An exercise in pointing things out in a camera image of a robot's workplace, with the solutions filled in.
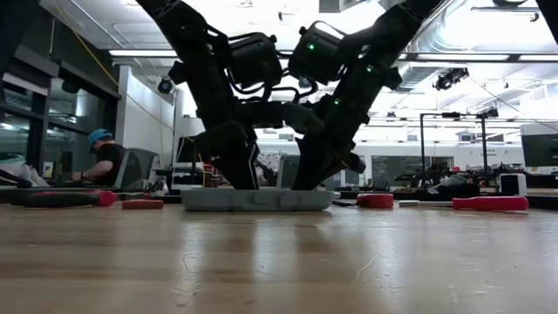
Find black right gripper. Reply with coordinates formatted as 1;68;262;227
291;98;370;192

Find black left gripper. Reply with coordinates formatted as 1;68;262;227
194;119;262;191

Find grey plastic tool case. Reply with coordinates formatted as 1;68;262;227
180;187;336;213

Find red tape measure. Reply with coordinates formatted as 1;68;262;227
356;193;395;209

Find red-orange bit holder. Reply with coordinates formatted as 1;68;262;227
121;198;165;211

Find red handled screwdriver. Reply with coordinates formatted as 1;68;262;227
398;195;530;212

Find red black handled pliers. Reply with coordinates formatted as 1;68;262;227
10;189;119;209

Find grey monitor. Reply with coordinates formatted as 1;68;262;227
276;155;302;189

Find grey office chair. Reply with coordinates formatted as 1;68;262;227
115;147;160;191

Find person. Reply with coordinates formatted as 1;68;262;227
71;128;128;185

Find black work glove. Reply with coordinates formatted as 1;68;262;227
429;174;480;198

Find white box device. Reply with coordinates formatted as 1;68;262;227
499;173;529;195

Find white teal object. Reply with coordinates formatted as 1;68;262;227
0;152;50;189

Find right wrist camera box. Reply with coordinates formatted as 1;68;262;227
282;102;326;137

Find black camera stand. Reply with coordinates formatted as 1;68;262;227
418;110;500;188

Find black wall-mounted device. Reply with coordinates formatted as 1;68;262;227
60;78;82;95

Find yellow hanging cable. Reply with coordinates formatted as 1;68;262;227
54;0;119;87

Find dark wall monitor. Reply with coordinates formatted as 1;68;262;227
521;123;558;169

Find black aluminium table frame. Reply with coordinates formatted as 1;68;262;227
0;185;558;211

